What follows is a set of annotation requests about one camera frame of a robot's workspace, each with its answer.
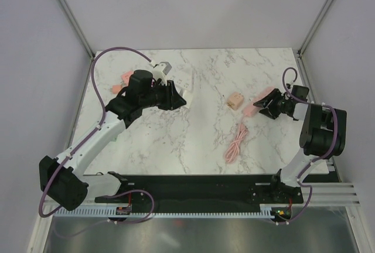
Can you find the salmon charger plug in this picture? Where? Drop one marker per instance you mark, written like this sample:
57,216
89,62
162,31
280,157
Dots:
116,88

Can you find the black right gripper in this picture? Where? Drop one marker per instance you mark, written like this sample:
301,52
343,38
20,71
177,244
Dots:
264,102

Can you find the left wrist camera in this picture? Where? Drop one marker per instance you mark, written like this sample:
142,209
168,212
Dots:
161,70

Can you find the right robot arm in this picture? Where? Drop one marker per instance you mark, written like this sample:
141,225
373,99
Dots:
322,136

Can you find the peach cube socket adapter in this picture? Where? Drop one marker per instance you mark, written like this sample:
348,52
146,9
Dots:
235,101

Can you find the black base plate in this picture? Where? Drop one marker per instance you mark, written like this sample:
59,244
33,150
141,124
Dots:
189,192

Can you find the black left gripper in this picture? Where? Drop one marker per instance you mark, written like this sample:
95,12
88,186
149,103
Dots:
173,100

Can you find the aluminium frame post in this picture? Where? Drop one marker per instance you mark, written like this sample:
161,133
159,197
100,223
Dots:
71,18
314,27

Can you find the right aluminium frame post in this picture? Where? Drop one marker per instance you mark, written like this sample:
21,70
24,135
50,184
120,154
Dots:
314,27

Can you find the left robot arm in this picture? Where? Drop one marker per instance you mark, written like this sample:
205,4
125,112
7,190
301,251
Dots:
62,178

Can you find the aluminium rail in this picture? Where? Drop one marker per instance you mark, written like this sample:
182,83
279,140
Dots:
333,194

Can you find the left aluminium frame post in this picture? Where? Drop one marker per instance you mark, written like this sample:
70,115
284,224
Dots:
71,18

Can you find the white triangular power strip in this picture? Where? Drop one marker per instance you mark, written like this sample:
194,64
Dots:
183,79

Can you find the white slotted cable duct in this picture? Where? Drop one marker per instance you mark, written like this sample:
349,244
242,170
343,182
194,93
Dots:
122,211

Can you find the white wall charger plug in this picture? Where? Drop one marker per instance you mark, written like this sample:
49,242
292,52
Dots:
187,96

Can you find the pink cube socket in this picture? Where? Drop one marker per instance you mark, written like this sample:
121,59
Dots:
125,77

